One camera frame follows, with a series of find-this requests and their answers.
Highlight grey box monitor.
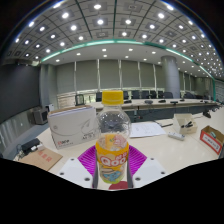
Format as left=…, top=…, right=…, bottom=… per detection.
left=32, top=108, right=49, bottom=125

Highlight flat brown cardboard sheet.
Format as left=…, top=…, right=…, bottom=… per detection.
left=18, top=146, right=64, bottom=172

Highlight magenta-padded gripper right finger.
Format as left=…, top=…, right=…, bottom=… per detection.
left=126, top=145, right=168, bottom=189

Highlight yellow-capped orange drink bottle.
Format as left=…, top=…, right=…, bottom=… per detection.
left=94, top=89, right=132, bottom=185

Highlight red and white open box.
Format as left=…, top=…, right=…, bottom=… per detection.
left=199, top=125, right=224, bottom=155

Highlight black rectangular device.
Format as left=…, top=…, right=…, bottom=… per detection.
left=20, top=138, right=41, bottom=154

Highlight group of black office chairs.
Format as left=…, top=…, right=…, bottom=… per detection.
left=74, top=89, right=201, bottom=106

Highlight white paper sheets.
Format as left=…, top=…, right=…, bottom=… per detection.
left=129, top=121, right=167, bottom=139

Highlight small open cardboard box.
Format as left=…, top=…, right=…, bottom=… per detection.
left=172, top=113, right=198, bottom=135

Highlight group of ceiling lights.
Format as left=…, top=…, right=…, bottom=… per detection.
left=13, top=0, right=221, bottom=73

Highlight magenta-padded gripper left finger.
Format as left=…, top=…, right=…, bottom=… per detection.
left=56, top=145, right=99, bottom=189

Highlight long conference desk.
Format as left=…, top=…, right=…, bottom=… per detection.
left=89, top=98, right=221, bottom=123

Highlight white cardboard box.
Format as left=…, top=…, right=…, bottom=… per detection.
left=47, top=105, right=101, bottom=150

